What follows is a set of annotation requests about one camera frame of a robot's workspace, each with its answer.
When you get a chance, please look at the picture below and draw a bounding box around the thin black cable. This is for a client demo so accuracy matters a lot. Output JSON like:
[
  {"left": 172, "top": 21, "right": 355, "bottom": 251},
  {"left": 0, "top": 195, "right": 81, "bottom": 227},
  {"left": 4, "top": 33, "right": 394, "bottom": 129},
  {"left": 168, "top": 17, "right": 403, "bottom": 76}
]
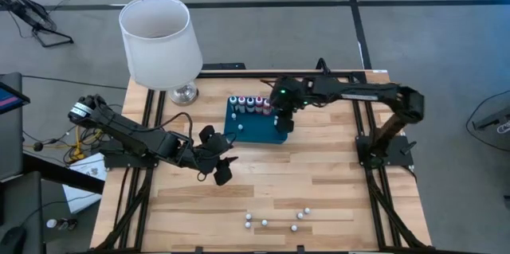
[
  {"left": 22, "top": 73, "right": 128, "bottom": 90},
  {"left": 463, "top": 88, "right": 510, "bottom": 154}
]

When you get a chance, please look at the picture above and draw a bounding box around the black aluminium table frame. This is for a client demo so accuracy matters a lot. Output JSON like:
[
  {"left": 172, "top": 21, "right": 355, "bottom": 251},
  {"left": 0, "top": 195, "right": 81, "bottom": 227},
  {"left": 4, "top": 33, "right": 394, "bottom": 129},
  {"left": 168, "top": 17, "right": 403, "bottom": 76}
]
[{"left": 89, "top": 69, "right": 435, "bottom": 254}]

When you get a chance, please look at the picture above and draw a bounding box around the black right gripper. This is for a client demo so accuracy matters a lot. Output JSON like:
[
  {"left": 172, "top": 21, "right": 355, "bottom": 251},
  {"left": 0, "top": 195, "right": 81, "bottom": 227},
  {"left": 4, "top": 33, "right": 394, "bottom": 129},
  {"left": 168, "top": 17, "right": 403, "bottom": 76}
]
[{"left": 270, "top": 77, "right": 306, "bottom": 135}]

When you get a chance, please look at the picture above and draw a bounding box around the black computer mouse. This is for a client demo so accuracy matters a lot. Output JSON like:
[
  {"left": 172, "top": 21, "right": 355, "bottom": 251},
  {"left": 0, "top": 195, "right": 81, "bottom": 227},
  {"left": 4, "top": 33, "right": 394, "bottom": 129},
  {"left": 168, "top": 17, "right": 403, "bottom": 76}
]
[{"left": 0, "top": 225, "right": 28, "bottom": 254}]

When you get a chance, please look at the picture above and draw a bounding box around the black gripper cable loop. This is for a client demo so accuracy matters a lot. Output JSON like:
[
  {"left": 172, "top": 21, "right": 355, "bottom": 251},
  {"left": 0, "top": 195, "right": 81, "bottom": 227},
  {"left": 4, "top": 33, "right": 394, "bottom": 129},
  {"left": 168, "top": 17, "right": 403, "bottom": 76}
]
[{"left": 157, "top": 111, "right": 195, "bottom": 143}]

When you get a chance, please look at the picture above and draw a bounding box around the blue plastic tray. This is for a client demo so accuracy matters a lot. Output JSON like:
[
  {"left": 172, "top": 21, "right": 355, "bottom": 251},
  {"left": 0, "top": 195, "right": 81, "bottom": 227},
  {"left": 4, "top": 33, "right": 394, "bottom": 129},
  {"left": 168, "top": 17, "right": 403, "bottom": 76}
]
[{"left": 223, "top": 96, "right": 289, "bottom": 146}]

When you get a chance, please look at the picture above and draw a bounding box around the black beam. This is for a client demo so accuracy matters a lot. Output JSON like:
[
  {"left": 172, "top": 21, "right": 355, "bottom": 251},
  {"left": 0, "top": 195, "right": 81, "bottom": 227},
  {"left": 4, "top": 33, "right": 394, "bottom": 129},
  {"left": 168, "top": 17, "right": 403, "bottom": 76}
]
[{"left": 22, "top": 153, "right": 107, "bottom": 196}]

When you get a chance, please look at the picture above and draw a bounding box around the screen with blue picture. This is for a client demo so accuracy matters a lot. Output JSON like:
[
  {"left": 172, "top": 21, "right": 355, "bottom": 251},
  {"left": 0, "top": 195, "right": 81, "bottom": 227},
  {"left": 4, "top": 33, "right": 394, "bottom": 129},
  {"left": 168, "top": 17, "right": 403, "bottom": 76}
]
[{"left": 0, "top": 81, "right": 32, "bottom": 116}]

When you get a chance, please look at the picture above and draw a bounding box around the white shade table lamp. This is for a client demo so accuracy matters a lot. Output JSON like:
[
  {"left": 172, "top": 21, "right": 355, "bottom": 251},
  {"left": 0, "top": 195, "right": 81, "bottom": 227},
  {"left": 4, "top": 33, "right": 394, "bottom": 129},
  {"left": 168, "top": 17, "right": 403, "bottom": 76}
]
[{"left": 118, "top": 0, "right": 204, "bottom": 107}]

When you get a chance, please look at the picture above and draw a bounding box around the black flat box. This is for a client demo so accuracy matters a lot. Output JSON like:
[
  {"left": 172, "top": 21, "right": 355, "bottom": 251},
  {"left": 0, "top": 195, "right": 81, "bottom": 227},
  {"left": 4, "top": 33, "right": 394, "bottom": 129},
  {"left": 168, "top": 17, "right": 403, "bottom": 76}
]
[{"left": 202, "top": 62, "right": 247, "bottom": 72}]

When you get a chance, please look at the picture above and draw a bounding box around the yellow cable bundle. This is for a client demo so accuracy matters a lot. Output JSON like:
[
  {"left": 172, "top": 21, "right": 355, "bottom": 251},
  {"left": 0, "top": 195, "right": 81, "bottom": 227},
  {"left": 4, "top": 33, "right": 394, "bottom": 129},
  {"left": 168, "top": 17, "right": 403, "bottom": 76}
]
[{"left": 67, "top": 121, "right": 105, "bottom": 163}]

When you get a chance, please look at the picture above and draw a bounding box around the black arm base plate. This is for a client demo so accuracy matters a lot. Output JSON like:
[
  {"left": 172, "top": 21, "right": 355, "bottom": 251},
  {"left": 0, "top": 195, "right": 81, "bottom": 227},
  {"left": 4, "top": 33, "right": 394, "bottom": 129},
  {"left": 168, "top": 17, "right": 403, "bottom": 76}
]
[
  {"left": 102, "top": 136, "right": 163, "bottom": 170},
  {"left": 355, "top": 133, "right": 415, "bottom": 168}
]

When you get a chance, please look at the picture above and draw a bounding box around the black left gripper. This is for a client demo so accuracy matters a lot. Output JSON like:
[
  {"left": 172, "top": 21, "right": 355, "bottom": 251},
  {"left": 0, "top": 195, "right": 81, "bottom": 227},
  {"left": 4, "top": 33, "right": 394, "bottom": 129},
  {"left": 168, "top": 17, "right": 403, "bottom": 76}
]
[{"left": 186, "top": 125, "right": 239, "bottom": 187}]

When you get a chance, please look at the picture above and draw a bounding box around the white paper sheet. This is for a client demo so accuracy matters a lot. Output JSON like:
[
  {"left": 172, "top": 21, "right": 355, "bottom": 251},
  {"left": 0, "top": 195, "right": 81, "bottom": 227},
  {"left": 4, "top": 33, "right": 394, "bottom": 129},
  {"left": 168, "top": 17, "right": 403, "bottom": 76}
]
[{"left": 62, "top": 151, "right": 109, "bottom": 215}]

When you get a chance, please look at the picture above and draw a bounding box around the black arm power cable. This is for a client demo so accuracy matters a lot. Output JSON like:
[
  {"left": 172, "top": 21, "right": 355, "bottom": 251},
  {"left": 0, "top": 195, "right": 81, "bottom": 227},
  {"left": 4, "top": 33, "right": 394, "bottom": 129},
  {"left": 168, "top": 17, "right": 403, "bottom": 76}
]
[{"left": 316, "top": 57, "right": 332, "bottom": 76}]

